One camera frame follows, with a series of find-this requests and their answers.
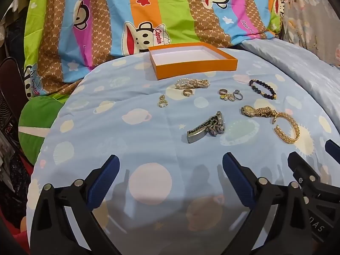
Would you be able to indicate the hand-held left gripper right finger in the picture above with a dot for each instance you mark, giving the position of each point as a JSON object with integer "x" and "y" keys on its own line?
{"x": 239, "y": 182}

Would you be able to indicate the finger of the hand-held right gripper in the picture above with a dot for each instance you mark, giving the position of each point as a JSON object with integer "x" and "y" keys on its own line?
{"x": 333, "y": 150}
{"x": 301, "y": 166}

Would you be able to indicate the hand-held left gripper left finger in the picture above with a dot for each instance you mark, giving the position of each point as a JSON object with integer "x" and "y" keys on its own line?
{"x": 106, "y": 176}

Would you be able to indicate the silver wristwatch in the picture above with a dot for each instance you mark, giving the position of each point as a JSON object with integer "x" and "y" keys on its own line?
{"x": 198, "y": 134}

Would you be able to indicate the gold wristwatch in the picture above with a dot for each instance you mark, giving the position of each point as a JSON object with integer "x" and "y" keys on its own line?
{"x": 248, "y": 110}

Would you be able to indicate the wide gold hoop earring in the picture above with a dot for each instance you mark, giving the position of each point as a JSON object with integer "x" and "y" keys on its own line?
{"x": 186, "y": 93}

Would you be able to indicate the orange cardboard box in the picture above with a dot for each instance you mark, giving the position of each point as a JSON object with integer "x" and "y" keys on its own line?
{"x": 196, "y": 69}

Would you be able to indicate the light blue patterned quilt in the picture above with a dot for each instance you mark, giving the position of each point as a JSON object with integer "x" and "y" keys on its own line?
{"x": 159, "y": 143}

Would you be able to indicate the small gold hoop earring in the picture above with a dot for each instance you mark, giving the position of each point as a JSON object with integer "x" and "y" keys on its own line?
{"x": 162, "y": 96}
{"x": 161, "y": 104}

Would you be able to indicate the green pillow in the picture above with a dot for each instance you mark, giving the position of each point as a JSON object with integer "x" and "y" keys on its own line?
{"x": 34, "y": 117}

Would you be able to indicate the dark patterned cloth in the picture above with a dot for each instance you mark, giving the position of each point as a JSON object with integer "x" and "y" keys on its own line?
{"x": 13, "y": 186}

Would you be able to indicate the black chair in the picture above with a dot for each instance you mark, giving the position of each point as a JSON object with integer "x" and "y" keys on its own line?
{"x": 10, "y": 85}

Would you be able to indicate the grey floral cloth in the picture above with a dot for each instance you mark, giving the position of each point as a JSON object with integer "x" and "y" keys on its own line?
{"x": 305, "y": 10}

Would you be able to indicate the striped cartoon monkey blanket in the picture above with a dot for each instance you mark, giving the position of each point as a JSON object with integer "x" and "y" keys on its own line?
{"x": 172, "y": 13}

